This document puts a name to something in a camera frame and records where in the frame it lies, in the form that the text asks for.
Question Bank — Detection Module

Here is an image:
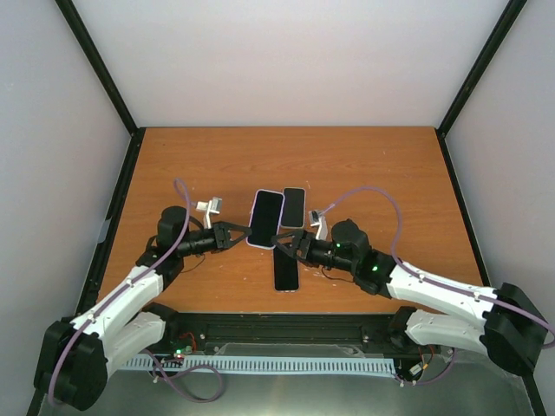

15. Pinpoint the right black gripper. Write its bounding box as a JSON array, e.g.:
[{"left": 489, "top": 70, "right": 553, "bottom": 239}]
[{"left": 271, "top": 228, "right": 356, "bottom": 273}]

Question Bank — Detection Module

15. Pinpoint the green led controller board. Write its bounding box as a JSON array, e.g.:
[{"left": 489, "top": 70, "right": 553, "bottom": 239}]
[{"left": 170, "top": 332, "right": 197, "bottom": 360}]

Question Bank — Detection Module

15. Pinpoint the purple floor cable loop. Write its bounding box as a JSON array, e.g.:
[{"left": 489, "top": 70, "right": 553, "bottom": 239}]
[{"left": 145, "top": 350, "right": 225, "bottom": 403}]

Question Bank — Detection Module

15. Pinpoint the black frame post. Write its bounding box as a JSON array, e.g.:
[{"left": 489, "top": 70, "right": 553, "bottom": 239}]
[
  {"left": 54, "top": 0, "right": 147, "bottom": 135},
  {"left": 436, "top": 0, "right": 530, "bottom": 135}
]

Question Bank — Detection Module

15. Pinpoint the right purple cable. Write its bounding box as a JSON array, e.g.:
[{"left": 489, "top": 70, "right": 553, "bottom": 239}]
[{"left": 320, "top": 186, "right": 555, "bottom": 348}]

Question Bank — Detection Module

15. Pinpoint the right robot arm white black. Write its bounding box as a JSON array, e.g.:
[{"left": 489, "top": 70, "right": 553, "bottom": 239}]
[{"left": 271, "top": 219, "right": 548, "bottom": 376}]

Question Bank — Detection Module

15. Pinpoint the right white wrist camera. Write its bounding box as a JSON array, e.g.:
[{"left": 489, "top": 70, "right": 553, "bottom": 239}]
[{"left": 309, "top": 210, "right": 328, "bottom": 241}]

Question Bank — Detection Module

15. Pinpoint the purple phone case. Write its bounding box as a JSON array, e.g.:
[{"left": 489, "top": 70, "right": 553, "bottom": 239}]
[{"left": 245, "top": 189, "right": 286, "bottom": 250}]

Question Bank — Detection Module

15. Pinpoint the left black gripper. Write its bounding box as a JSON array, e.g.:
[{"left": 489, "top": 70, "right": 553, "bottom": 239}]
[{"left": 178, "top": 221, "right": 251, "bottom": 257}]

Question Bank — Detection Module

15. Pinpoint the black phone pink edge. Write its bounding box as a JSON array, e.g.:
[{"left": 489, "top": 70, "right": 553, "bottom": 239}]
[{"left": 273, "top": 249, "right": 300, "bottom": 292}]

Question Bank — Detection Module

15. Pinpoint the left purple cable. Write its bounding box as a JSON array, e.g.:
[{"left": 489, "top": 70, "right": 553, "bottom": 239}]
[{"left": 47, "top": 178, "right": 200, "bottom": 406}]

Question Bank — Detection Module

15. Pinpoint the light blue cable duct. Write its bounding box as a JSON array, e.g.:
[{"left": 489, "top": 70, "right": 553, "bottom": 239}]
[{"left": 119, "top": 354, "right": 396, "bottom": 376}]

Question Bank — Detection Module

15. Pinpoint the left black frame post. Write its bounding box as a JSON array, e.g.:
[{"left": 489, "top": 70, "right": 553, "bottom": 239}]
[{"left": 54, "top": 0, "right": 147, "bottom": 135}]

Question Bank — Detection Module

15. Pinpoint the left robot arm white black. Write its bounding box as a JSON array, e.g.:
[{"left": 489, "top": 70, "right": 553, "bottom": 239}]
[{"left": 34, "top": 206, "right": 251, "bottom": 411}]

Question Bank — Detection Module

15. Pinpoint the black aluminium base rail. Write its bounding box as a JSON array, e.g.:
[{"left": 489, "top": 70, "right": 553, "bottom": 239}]
[{"left": 60, "top": 311, "right": 495, "bottom": 359}]

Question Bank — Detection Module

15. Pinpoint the right black frame post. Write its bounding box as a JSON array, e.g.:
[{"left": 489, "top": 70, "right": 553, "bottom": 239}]
[{"left": 436, "top": 0, "right": 530, "bottom": 135}]

